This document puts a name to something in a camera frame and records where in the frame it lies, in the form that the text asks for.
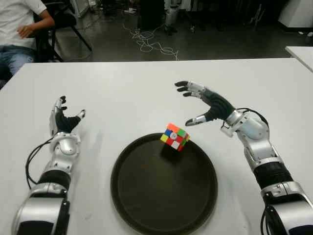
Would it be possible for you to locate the white side table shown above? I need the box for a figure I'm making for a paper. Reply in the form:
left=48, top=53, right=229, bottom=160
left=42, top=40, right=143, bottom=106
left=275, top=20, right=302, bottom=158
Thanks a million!
left=285, top=46, right=313, bottom=74

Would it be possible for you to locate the dark brown round plate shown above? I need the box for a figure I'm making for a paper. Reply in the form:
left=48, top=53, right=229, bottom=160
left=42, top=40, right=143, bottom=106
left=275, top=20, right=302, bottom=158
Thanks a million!
left=110, top=132, right=219, bottom=235

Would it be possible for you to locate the black office chair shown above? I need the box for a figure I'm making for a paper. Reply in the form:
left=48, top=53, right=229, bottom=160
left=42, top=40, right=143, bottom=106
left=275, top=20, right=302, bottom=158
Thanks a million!
left=31, top=0, right=93, bottom=63

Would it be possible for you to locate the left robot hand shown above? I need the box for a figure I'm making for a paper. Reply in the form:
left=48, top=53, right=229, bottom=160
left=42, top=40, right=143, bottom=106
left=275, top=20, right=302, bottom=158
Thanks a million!
left=49, top=95, right=87, bottom=134

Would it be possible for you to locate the white machine housing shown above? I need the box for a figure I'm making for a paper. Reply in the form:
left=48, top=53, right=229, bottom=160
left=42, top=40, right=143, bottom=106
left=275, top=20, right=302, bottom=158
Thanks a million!
left=278, top=0, right=313, bottom=32

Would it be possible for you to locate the tangled white floor cable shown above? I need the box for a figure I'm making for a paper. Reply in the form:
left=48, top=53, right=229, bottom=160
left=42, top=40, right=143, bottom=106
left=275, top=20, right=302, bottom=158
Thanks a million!
left=122, top=18, right=179, bottom=61

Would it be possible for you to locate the seated person white shirt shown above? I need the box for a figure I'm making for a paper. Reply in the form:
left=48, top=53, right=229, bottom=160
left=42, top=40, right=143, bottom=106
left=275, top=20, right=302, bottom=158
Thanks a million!
left=0, top=0, right=56, bottom=75

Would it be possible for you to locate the multicoloured Rubik's cube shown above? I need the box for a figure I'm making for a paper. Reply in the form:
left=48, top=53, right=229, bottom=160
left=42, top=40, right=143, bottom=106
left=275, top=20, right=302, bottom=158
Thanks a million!
left=160, top=123, right=191, bottom=152

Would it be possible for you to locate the white cabinet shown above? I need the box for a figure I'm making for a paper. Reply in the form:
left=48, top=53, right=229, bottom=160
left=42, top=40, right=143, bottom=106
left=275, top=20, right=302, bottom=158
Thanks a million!
left=69, top=0, right=90, bottom=18

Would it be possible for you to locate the black cabinet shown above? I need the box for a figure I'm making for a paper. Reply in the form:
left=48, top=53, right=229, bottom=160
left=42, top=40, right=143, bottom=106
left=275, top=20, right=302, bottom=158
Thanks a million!
left=138, top=0, right=167, bottom=30

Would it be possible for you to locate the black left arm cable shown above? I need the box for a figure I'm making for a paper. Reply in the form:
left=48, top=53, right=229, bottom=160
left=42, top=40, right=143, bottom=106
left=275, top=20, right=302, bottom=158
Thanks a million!
left=25, top=138, right=54, bottom=189

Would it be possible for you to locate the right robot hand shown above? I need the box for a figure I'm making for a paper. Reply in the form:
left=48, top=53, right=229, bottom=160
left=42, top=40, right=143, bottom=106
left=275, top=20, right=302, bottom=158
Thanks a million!
left=174, top=80, right=237, bottom=127

